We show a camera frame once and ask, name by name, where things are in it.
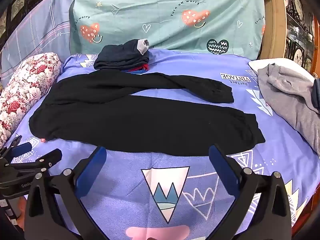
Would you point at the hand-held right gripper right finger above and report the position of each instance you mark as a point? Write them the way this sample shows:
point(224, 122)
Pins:
point(223, 172)

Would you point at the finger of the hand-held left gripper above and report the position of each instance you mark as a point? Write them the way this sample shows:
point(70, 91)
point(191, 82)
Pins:
point(21, 149)
point(48, 158)

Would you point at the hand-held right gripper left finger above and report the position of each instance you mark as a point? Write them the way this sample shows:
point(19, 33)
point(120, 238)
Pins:
point(91, 173)

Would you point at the black pants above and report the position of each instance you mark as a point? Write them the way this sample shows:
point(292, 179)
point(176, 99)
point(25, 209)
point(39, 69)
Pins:
point(125, 120)

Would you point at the folded navy pants grey cuff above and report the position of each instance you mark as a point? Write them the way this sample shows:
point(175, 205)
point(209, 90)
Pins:
point(117, 57)

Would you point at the person's left hand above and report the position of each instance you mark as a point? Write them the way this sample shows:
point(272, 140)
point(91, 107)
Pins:
point(21, 203)

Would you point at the floral bolster pillow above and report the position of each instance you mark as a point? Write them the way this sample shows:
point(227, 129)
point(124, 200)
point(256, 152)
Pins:
point(27, 87)

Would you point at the grey garment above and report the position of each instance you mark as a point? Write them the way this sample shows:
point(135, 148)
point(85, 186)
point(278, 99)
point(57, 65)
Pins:
point(287, 97)

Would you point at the white pillow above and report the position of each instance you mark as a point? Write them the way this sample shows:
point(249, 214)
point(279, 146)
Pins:
point(253, 66)

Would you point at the folded blue garment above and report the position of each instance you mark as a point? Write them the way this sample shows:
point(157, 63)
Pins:
point(137, 71)

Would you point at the folded red garment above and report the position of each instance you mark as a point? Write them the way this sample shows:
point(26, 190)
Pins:
point(145, 67)

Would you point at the grey-blue plaid pillow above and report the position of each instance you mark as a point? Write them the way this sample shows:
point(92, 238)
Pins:
point(37, 30)

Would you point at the dark blue garment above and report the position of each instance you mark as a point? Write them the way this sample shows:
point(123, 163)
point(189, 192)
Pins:
point(317, 95)

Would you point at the ornate black display rack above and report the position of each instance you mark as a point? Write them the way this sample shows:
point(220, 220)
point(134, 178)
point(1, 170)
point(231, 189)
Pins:
point(297, 5)

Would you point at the wooden bed frame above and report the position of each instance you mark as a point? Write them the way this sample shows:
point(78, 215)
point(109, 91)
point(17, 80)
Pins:
point(277, 17)

